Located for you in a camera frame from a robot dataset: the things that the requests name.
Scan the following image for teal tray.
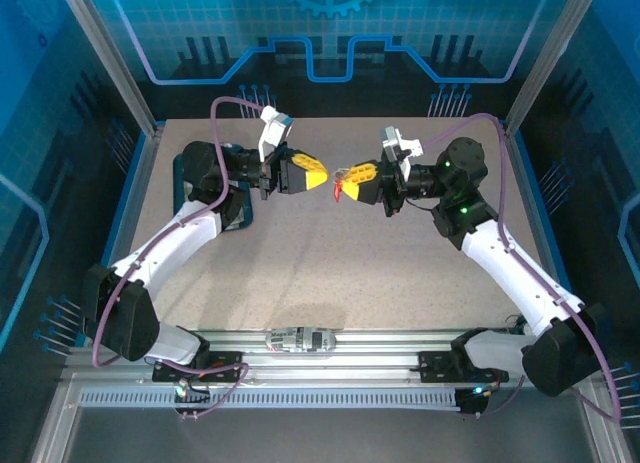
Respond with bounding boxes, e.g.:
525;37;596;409
172;142;252;232

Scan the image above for tape-wrapped device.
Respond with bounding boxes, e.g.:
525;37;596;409
264;325;337;354

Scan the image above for small lit circuit board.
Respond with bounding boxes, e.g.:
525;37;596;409
173;380;211;400
457;382;494;417

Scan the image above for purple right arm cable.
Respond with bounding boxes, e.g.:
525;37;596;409
422;112;624;424

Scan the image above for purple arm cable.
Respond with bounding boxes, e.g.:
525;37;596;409
422;112;624;424
92;96;266;422

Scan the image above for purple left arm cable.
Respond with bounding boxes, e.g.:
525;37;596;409
92;96;266;422

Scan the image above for aluminium frame post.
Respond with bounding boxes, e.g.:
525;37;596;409
54;0;161;134
502;0;601;134

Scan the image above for aluminium mounting rail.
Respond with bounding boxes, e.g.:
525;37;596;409
62;326;524;384

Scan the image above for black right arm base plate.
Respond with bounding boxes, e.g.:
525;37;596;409
417;350;509;383

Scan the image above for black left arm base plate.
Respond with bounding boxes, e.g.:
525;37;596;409
152;350;245;383

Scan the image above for slotted grey cable duct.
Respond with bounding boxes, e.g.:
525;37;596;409
78;390;461;410

